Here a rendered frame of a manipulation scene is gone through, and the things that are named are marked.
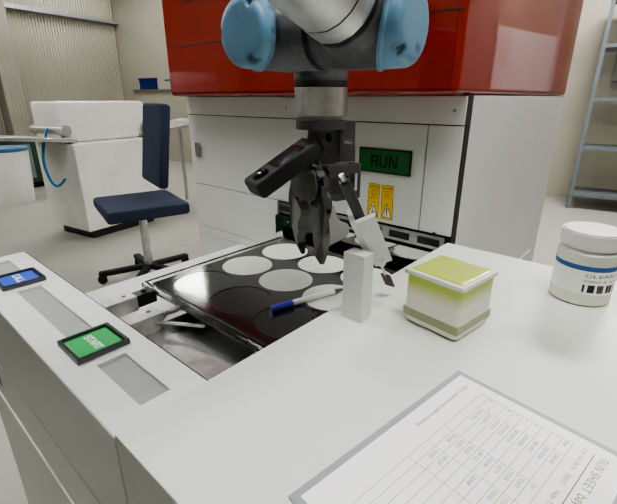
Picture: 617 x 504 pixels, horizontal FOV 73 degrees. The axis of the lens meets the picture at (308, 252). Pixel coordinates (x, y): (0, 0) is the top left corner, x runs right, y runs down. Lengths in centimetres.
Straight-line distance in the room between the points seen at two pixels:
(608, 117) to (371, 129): 562
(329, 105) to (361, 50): 17
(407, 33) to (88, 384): 44
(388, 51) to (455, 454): 35
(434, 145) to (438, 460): 57
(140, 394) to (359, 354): 22
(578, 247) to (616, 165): 582
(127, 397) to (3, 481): 149
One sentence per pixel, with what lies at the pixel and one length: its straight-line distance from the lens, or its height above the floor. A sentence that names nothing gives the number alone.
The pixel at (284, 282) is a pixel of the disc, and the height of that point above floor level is 90.
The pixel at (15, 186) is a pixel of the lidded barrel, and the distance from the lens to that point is 614.
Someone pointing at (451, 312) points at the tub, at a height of 100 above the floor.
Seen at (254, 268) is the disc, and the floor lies 90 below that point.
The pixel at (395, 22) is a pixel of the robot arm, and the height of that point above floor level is 128.
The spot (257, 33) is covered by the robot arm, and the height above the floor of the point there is 128.
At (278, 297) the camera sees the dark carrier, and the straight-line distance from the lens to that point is 71.
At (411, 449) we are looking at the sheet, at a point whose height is 97.
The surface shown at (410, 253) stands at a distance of 84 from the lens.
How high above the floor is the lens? 122
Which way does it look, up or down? 20 degrees down
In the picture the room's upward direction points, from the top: straight up
